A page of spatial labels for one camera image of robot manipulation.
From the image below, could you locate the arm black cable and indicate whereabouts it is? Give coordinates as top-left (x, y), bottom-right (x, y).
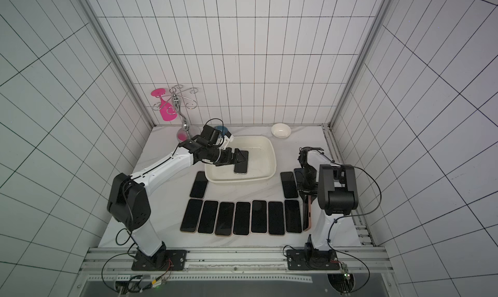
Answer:
top-left (282, 146), bottom-right (383, 294)
top-left (100, 117), bottom-right (226, 296)

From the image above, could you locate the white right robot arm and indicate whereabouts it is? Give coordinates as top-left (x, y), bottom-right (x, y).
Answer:
top-left (294, 146), bottom-right (359, 270)

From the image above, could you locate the aluminium mounting rail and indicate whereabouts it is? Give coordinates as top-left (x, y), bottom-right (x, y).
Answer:
top-left (78, 246), bottom-right (394, 285)

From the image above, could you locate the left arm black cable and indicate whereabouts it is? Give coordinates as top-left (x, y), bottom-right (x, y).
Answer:
top-left (100, 117), bottom-right (226, 296)

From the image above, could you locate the blue ceramic bowl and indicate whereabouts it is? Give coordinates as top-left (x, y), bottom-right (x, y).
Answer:
top-left (215, 125), bottom-right (231, 137)

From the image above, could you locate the chrome glass holder stand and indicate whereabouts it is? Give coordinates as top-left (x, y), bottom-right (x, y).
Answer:
top-left (165, 84), bottom-right (200, 142)

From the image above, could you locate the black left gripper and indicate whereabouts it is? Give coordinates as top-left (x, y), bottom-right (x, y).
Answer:
top-left (207, 144), bottom-right (246, 167)

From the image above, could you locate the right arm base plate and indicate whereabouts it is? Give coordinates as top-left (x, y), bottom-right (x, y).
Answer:
top-left (284, 249), bottom-right (341, 271)

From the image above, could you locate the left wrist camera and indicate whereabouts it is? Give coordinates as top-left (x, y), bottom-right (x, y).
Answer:
top-left (197, 124), bottom-right (234, 149)

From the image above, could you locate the white plastic storage box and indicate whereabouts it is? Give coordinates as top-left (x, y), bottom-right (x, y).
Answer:
top-left (205, 136), bottom-right (277, 184)

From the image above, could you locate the pink stack phone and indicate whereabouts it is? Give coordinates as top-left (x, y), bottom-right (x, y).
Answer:
top-left (302, 194), bottom-right (311, 231)

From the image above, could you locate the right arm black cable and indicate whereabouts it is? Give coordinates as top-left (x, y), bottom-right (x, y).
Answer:
top-left (282, 146), bottom-right (383, 294)

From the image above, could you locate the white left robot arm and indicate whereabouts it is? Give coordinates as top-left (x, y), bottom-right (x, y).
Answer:
top-left (107, 136), bottom-right (248, 270)

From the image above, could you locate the white ceramic bowl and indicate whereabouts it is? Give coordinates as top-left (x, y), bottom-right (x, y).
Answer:
top-left (271, 123), bottom-right (292, 139)

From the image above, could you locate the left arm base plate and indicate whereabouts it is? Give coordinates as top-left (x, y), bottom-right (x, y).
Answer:
top-left (131, 250), bottom-right (188, 272)

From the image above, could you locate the pink plastic wine glass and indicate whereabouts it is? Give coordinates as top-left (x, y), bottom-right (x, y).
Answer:
top-left (150, 88), bottom-right (178, 122)

